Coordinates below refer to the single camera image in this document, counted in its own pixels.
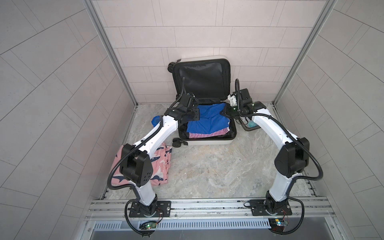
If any red white striped shirt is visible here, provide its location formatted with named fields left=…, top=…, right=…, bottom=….
left=189, top=127, right=230, bottom=139

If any blue t-shirt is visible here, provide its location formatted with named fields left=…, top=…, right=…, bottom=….
left=187, top=103, right=230, bottom=134

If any pink shark print garment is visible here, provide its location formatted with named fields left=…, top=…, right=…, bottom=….
left=112, top=142, right=172, bottom=187

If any clear toiletry pouch black trim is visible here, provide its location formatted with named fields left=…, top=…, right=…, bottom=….
left=239, top=117, right=261, bottom=132

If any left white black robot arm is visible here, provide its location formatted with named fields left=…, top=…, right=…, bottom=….
left=107, top=78, right=200, bottom=217

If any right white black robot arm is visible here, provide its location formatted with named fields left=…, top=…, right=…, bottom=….
left=222, top=80, right=324, bottom=216

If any clear container with blue lid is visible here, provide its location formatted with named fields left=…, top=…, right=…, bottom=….
left=151, top=116, right=161, bottom=127

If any black and white open suitcase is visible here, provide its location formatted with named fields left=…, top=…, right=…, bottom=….
left=168, top=56, right=237, bottom=148

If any left green circuit board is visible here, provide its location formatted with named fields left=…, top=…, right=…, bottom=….
left=140, top=221, right=159, bottom=231

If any green circuit board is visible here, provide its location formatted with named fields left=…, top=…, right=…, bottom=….
left=268, top=219, right=289, bottom=233
left=140, top=221, right=159, bottom=231

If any right green circuit board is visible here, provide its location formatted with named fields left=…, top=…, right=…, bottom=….
left=268, top=219, right=289, bottom=233

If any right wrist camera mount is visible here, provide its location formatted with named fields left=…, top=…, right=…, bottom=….
left=228, top=89, right=253, bottom=108

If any left black base cable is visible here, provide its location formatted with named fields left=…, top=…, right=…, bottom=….
left=124, top=198, right=164, bottom=238

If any black base cable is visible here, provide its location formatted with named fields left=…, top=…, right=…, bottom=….
left=268, top=196, right=306, bottom=235
left=124, top=198, right=164, bottom=238

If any aluminium mounting rail frame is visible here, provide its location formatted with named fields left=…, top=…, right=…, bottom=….
left=74, top=197, right=347, bottom=240

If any right black base cable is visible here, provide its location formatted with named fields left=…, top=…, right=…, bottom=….
left=268, top=196, right=306, bottom=235

